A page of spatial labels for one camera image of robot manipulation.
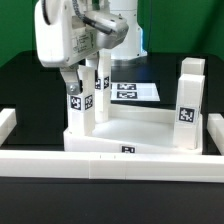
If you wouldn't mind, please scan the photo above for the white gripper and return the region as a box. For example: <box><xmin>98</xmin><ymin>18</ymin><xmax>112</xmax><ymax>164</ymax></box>
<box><xmin>35</xmin><ymin>0</ymin><xmax>99</xmax><ymax>95</ymax></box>

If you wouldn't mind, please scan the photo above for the white desk top tray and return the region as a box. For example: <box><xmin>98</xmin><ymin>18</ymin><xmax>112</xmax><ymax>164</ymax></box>
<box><xmin>63</xmin><ymin>104</ymin><xmax>203</xmax><ymax>155</ymax></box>

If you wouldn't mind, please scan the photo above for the white fiducial marker sheet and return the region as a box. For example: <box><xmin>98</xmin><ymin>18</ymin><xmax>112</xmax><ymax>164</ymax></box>
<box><xmin>111</xmin><ymin>82</ymin><xmax>160</xmax><ymax>102</ymax></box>

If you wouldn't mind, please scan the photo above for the white U-shaped fence frame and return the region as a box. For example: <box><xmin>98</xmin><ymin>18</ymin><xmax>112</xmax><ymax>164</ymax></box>
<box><xmin>0</xmin><ymin>109</ymin><xmax>224</xmax><ymax>183</ymax></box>

